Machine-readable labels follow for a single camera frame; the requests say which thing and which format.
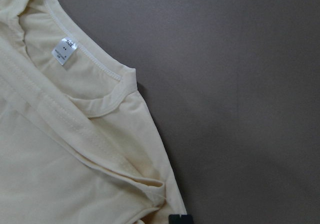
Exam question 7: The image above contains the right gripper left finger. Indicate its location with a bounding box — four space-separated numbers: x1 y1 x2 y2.
168 214 181 224

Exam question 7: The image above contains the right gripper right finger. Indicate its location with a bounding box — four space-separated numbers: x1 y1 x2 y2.
181 215 193 224

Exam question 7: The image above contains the cream long-sleeve printed shirt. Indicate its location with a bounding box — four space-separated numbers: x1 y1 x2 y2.
0 0 186 224

